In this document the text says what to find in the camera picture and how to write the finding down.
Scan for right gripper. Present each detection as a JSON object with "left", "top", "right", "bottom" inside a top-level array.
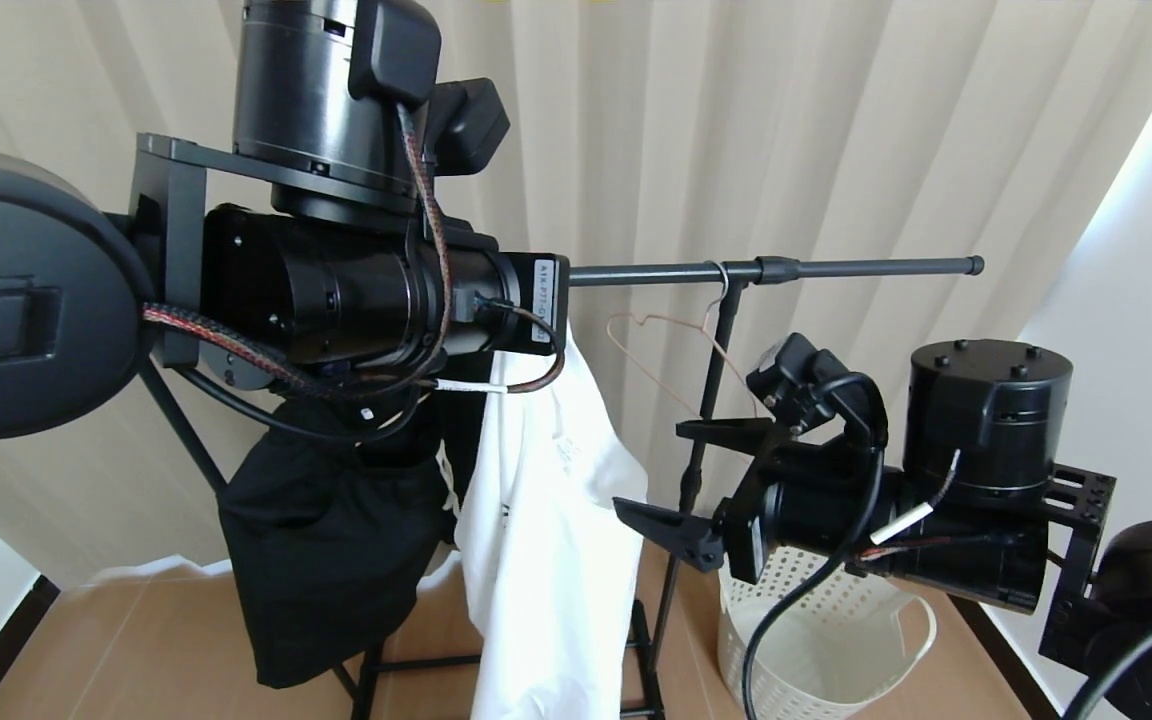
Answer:
[{"left": 613, "top": 416, "right": 1049, "bottom": 613}]

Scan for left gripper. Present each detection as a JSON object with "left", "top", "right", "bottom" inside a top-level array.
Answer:
[{"left": 200, "top": 204, "right": 571, "bottom": 373}]

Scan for white printed garment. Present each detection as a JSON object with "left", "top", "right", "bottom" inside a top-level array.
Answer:
[{"left": 416, "top": 343, "right": 650, "bottom": 720}]

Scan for black shorts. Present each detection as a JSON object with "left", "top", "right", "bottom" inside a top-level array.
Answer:
[{"left": 217, "top": 385, "right": 489, "bottom": 690}]

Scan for pink clothes hanger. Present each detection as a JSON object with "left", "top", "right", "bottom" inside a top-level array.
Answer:
[{"left": 605, "top": 261, "right": 769, "bottom": 421}]

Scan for white laundry basket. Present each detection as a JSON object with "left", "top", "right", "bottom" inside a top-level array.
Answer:
[{"left": 717, "top": 543, "right": 938, "bottom": 720}]

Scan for black clothes rack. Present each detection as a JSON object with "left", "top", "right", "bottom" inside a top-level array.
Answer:
[{"left": 136, "top": 254, "right": 986, "bottom": 720}]

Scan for beige curtain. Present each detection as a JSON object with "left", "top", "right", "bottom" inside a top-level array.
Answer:
[{"left": 0, "top": 0, "right": 1152, "bottom": 591}]

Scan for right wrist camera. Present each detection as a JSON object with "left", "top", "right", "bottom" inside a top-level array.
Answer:
[{"left": 745, "top": 332, "right": 889, "bottom": 453}]

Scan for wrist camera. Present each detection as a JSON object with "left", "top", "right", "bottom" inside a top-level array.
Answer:
[
  {"left": 745, "top": 332, "right": 889, "bottom": 453},
  {"left": 424, "top": 77, "right": 513, "bottom": 180}
]

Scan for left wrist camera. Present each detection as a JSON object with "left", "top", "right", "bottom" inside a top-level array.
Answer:
[{"left": 424, "top": 77, "right": 513, "bottom": 180}]

